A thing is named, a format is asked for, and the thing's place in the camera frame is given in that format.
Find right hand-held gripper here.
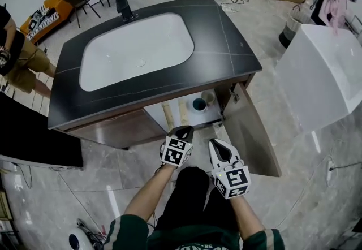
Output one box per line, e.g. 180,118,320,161
208,137,252,201

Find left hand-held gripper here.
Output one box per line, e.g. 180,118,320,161
160,125,195,167

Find beige toothpaste tube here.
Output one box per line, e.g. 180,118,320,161
177,99,190,127
161,102,176,131

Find blue-grey cup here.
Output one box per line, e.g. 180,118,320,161
192,97,209,114

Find white cup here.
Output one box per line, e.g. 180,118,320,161
201,90,217,107

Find dark wood vanity cabinet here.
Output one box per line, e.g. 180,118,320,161
53,73,255,150

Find person's right forearm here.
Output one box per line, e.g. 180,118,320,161
230,196,267,242

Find person's left forearm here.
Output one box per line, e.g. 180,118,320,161
123,163,176,222

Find white sink basin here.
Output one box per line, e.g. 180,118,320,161
79,12,195,92

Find black faucet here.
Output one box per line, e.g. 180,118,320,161
109,0,140,23

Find wooden cabinet door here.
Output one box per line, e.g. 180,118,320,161
225,81,283,178

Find person's black trousers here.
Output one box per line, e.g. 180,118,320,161
154,166,242,233

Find black-top vanity cabinet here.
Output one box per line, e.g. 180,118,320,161
47,0,263,131

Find white power strip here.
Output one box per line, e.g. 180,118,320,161
326,158,336,183
220,2,242,14

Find person's green printed shirt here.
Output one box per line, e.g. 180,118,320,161
103,213,286,250

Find white bathtub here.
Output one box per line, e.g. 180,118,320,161
274,24,362,134

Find black cabinet unit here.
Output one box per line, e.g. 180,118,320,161
0,92,84,168

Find white round-eyed device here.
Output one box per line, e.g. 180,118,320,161
68,231,94,250

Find woven basket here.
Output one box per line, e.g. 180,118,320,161
278,5,315,49

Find orange sofa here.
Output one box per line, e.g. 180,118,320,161
19,0,75,45

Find pink cloth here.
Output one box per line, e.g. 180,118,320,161
322,0,352,36

